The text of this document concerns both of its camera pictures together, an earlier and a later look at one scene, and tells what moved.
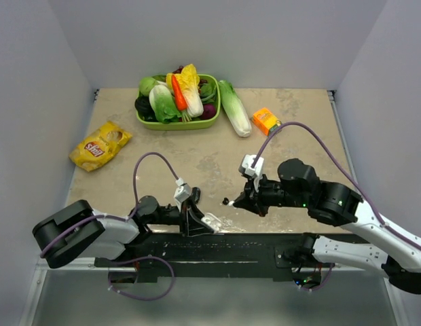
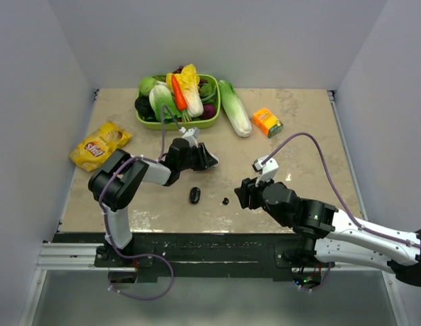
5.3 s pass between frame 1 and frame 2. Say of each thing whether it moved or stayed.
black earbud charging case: stayed
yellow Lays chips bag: stayed
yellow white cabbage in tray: stayed
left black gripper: moved
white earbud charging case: moved
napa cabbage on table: stayed
